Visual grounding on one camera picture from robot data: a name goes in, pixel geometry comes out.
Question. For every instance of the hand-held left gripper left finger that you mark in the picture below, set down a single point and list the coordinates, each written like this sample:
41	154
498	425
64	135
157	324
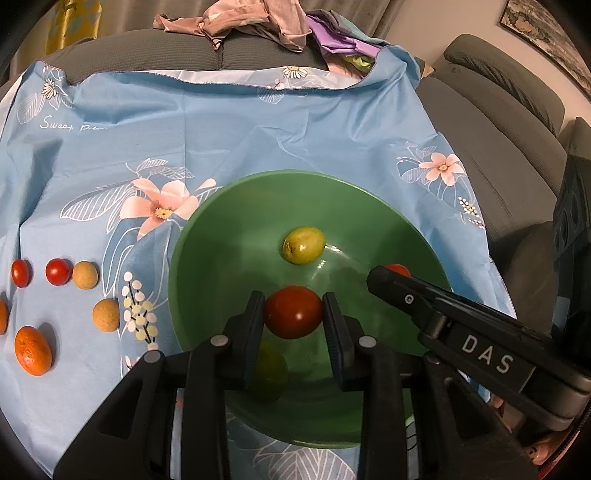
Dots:
256	325

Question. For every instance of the red cherry tomato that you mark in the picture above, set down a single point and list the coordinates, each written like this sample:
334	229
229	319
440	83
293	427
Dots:
21	273
58	271
293	312
398	269

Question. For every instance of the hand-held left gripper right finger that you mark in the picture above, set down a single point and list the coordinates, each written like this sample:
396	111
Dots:
334	333

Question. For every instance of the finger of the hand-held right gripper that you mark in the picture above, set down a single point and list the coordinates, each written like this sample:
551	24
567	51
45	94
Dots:
392	288

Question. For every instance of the yellow patterned curtain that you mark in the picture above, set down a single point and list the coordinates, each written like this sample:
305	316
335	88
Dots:
69	21

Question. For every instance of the framed wall picture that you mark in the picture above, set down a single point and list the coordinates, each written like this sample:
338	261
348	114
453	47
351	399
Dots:
549	32

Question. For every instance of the orange tangerine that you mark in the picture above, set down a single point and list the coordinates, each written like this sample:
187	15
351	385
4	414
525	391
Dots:
2	316
32	350

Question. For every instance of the green jujube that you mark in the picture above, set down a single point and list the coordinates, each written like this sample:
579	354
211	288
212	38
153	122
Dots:
303	244
273	374

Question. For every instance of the blue floral cloth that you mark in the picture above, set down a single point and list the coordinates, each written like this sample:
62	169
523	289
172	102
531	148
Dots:
231	129

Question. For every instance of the pink crumpled cloth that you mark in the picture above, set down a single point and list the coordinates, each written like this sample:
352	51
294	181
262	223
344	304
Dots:
240	14

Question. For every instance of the grey sofa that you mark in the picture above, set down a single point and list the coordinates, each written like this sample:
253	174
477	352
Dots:
485	138

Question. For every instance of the yellow-green cloth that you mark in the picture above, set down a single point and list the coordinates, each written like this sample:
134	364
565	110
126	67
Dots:
359	61

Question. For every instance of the purple cloth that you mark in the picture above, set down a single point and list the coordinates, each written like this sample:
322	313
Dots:
337	37

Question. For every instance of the green bowl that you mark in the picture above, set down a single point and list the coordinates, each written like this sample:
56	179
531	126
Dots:
221	258

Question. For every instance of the person's right hand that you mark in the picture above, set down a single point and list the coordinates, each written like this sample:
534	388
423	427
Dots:
540	454

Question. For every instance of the tan longan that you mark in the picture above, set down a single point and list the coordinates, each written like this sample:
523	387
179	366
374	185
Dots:
85	275
106	314

